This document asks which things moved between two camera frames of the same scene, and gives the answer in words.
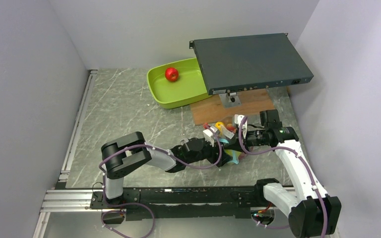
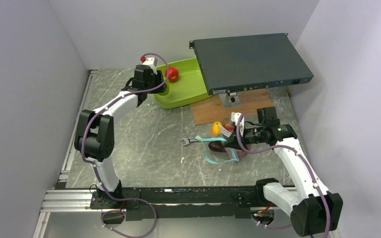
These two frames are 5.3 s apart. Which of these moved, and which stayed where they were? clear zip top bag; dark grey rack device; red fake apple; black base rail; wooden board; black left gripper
Moved: black left gripper; clear zip top bag
Stayed: red fake apple; black base rail; dark grey rack device; wooden board
